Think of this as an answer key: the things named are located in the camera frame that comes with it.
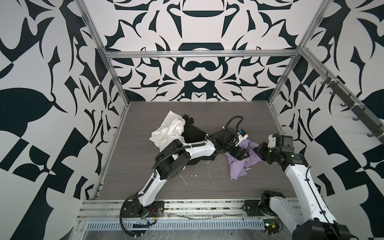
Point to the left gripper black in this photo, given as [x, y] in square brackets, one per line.
[237, 155]

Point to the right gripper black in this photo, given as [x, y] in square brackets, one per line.
[260, 151]

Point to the purple cloth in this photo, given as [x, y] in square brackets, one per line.
[238, 168]

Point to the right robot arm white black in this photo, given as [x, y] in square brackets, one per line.
[315, 222]

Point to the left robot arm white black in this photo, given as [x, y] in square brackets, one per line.
[173, 159]

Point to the black cloth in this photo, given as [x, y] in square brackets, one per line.
[192, 134]

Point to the white cloth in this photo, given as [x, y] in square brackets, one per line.
[171, 129]

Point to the small green circuit board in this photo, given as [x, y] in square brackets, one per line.
[272, 226]

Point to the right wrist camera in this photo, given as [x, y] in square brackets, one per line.
[272, 141]

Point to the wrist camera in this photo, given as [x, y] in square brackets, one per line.
[242, 135]
[272, 141]

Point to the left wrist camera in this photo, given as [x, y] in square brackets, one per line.
[242, 135]

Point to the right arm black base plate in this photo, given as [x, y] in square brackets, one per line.
[254, 208]

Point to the black hook rail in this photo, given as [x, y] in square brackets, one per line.
[350, 102]

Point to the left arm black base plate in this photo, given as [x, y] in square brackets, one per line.
[134, 209]

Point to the white slotted cable duct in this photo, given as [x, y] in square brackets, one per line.
[202, 224]

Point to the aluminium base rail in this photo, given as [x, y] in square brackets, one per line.
[190, 209]

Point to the aluminium frame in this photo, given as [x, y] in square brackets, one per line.
[213, 60]

